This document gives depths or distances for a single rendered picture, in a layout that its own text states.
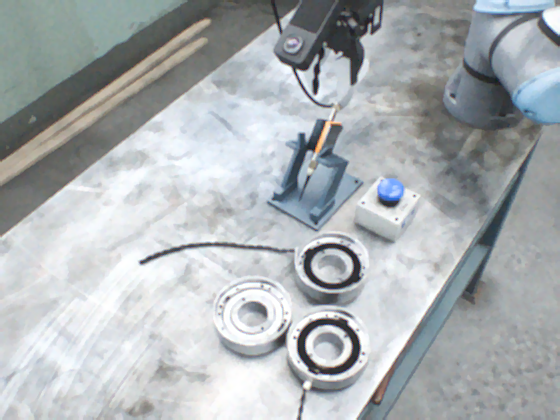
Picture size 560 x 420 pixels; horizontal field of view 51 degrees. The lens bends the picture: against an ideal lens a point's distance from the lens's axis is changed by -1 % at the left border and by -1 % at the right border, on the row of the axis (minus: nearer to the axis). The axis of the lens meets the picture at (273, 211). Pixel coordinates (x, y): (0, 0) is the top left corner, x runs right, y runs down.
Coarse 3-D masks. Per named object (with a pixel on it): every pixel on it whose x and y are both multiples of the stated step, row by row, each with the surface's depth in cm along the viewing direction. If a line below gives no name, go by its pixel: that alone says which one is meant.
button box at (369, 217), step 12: (372, 192) 89; (408, 192) 89; (360, 204) 88; (372, 204) 87; (384, 204) 87; (396, 204) 87; (408, 204) 87; (360, 216) 89; (372, 216) 87; (384, 216) 86; (396, 216) 86; (408, 216) 88; (372, 228) 89; (384, 228) 87; (396, 228) 86; (396, 240) 88
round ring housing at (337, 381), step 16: (304, 320) 77; (352, 320) 76; (288, 336) 74; (320, 336) 76; (336, 336) 76; (368, 336) 74; (288, 352) 73; (368, 352) 72; (304, 368) 72; (352, 368) 72; (320, 384) 71; (336, 384) 71
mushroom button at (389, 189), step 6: (384, 180) 87; (390, 180) 87; (396, 180) 87; (378, 186) 86; (384, 186) 86; (390, 186) 86; (396, 186) 86; (402, 186) 86; (378, 192) 86; (384, 192) 85; (390, 192) 85; (396, 192) 85; (402, 192) 85; (384, 198) 85; (390, 198) 85; (396, 198) 85
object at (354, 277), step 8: (312, 248) 84; (320, 248) 84; (328, 248) 84; (336, 248) 84; (344, 248) 84; (312, 256) 84; (352, 256) 83; (304, 264) 83; (352, 264) 82; (360, 264) 82; (304, 272) 82; (312, 272) 82; (352, 272) 82; (312, 280) 81; (320, 280) 81; (344, 280) 81; (352, 280) 81; (328, 288) 80; (336, 288) 80; (344, 288) 80
